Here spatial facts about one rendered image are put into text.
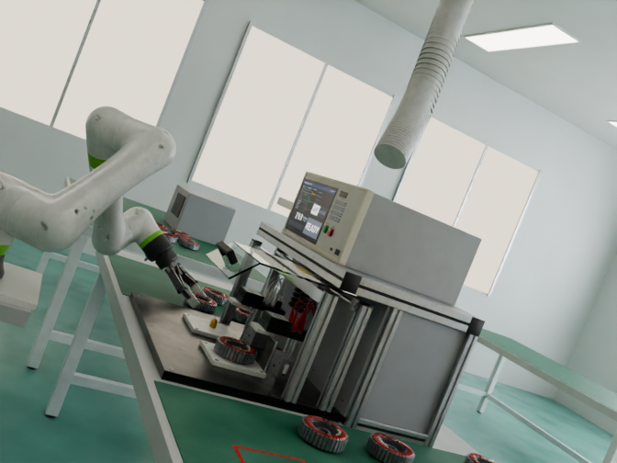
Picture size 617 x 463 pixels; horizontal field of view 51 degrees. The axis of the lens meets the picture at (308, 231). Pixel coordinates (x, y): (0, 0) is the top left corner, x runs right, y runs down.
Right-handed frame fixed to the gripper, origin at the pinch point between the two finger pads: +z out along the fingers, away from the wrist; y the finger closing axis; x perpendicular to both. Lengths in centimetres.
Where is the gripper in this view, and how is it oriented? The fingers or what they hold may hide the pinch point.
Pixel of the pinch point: (198, 300)
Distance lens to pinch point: 229.6
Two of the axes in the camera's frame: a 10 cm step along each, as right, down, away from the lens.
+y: -0.5, 0.3, -10.0
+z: 6.2, 7.9, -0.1
